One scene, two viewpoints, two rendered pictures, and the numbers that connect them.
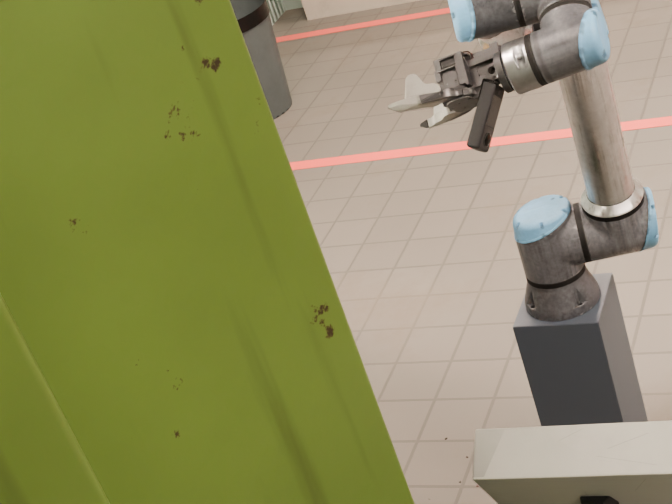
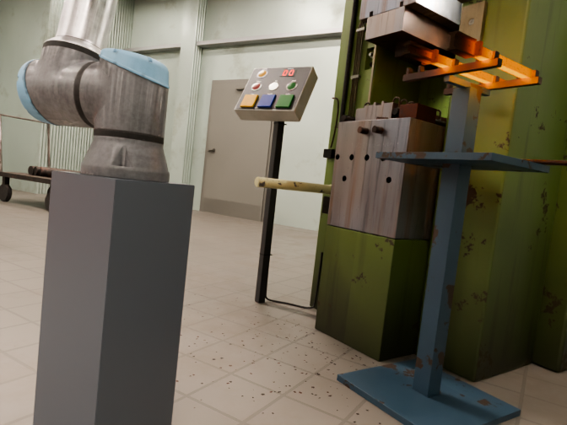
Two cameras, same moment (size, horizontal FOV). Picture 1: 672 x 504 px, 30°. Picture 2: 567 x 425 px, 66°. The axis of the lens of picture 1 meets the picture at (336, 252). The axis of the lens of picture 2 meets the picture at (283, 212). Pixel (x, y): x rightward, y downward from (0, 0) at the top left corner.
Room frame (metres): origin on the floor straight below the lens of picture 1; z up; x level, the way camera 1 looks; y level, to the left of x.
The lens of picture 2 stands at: (3.66, -0.11, 0.63)
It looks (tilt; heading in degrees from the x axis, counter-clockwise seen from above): 4 degrees down; 182
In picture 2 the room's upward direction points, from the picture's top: 6 degrees clockwise
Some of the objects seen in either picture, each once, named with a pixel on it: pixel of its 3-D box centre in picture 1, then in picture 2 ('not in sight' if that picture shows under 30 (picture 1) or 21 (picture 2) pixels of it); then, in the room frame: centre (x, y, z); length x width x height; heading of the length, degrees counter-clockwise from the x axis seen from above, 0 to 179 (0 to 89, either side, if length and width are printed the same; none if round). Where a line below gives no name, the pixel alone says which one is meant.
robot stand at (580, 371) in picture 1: (587, 391); (115, 306); (2.67, -0.50, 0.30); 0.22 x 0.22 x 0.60; 60
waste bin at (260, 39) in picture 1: (241, 63); not in sight; (6.25, 0.13, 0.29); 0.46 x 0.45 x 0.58; 60
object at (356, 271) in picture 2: not in sight; (396, 284); (1.72, 0.37, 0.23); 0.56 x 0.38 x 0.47; 128
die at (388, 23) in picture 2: not in sight; (416, 38); (1.69, 0.33, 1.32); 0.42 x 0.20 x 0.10; 128
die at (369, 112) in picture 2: not in sight; (405, 121); (1.69, 0.33, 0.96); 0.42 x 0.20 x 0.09; 128
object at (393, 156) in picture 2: not in sight; (457, 161); (2.29, 0.37, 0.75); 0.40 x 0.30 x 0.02; 36
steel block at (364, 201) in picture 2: not in sight; (409, 182); (1.72, 0.37, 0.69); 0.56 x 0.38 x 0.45; 128
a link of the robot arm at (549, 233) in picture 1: (550, 237); (129, 94); (2.67, -0.51, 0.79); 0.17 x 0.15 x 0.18; 75
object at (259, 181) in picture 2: not in sight; (295, 185); (1.60, -0.12, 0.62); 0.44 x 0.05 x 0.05; 128
